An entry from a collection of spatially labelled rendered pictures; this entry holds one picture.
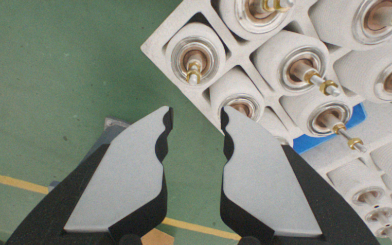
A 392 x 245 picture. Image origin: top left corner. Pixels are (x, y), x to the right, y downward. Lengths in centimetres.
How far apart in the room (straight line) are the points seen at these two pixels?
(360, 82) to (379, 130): 25
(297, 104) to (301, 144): 27
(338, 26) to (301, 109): 14
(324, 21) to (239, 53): 14
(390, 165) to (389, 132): 8
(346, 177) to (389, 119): 19
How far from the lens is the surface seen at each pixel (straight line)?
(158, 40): 37
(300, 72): 31
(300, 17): 40
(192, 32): 29
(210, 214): 106
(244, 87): 32
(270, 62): 33
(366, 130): 66
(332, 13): 38
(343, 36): 36
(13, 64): 80
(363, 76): 42
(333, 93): 26
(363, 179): 62
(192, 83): 21
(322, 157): 64
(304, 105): 39
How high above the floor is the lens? 54
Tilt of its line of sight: 58 degrees down
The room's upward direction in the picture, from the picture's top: 178 degrees counter-clockwise
